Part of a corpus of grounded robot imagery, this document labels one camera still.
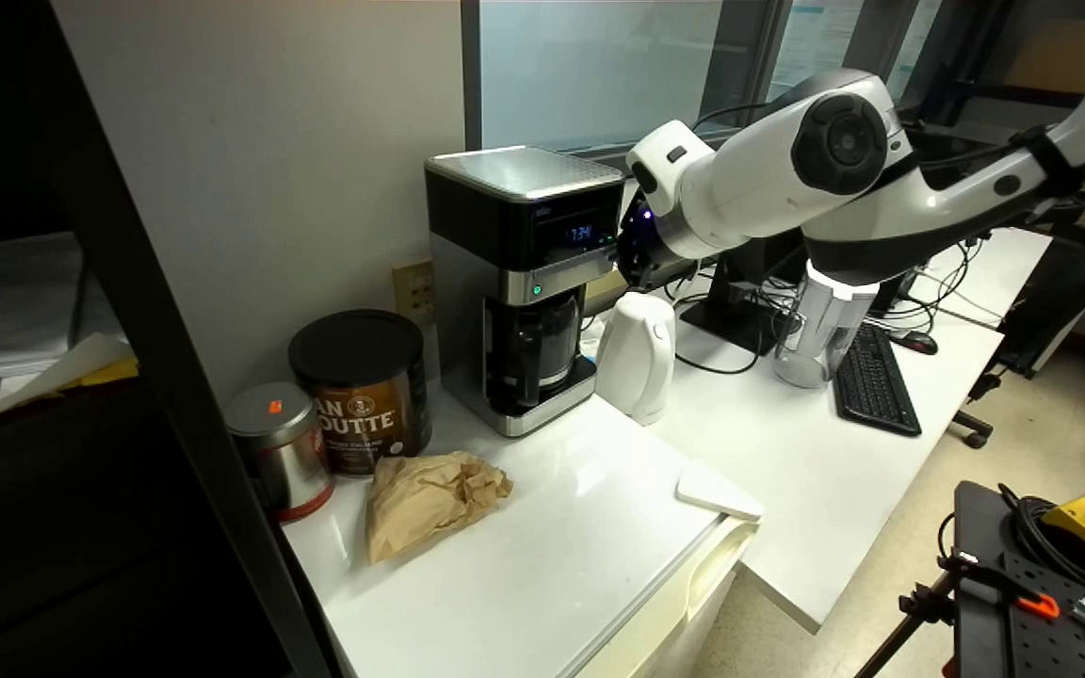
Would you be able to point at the beige wall outlet plate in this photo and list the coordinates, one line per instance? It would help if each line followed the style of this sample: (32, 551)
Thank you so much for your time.
(414, 287)

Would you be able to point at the glass coffee carafe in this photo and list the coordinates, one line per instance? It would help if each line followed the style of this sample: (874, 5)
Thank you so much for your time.
(540, 345)

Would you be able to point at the white mini fridge cabinet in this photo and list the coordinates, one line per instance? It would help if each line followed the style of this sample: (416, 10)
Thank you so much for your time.
(543, 566)

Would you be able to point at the white water filter pitcher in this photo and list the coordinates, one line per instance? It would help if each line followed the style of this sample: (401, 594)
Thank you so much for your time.
(819, 327)

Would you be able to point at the black keyboard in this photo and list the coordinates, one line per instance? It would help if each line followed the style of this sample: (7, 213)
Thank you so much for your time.
(874, 381)

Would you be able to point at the stack of papers on shelf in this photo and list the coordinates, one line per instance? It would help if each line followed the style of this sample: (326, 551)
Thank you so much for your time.
(15, 324)

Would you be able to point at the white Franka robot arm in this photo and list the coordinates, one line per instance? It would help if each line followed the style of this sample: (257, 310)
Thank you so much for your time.
(794, 162)

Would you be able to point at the black shelf frame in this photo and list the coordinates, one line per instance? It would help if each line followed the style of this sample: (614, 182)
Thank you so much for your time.
(177, 379)

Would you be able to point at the black office chair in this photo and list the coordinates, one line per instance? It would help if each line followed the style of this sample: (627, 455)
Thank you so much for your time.
(1054, 312)

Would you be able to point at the crumpled brown paper bag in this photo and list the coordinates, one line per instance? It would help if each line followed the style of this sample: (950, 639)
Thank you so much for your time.
(424, 498)

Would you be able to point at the steel canister with red base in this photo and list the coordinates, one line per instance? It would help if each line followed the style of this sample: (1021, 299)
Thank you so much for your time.
(278, 449)

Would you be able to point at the black tripod legs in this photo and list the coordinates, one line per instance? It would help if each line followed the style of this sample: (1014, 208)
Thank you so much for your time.
(908, 625)

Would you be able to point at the black perforated cart top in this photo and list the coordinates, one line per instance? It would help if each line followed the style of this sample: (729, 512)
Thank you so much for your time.
(987, 625)

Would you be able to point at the black computer mouse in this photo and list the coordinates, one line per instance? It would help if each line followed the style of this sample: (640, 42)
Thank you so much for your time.
(918, 340)

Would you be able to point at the black coffee can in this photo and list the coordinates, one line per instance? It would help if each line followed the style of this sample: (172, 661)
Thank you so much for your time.
(360, 390)

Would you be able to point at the dark window frame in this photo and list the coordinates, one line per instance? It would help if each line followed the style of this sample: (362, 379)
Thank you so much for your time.
(743, 62)

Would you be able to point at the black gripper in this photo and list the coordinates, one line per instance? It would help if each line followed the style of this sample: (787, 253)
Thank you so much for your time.
(666, 247)

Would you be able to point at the black clamp with orange tips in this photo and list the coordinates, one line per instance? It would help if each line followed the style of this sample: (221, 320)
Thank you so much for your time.
(1006, 589)

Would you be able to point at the black silver drip coffeemaker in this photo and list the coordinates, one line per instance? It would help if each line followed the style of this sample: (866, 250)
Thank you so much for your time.
(522, 213)

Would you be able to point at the black computer monitor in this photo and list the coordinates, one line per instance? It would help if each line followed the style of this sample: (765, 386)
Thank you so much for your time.
(753, 294)
(945, 154)

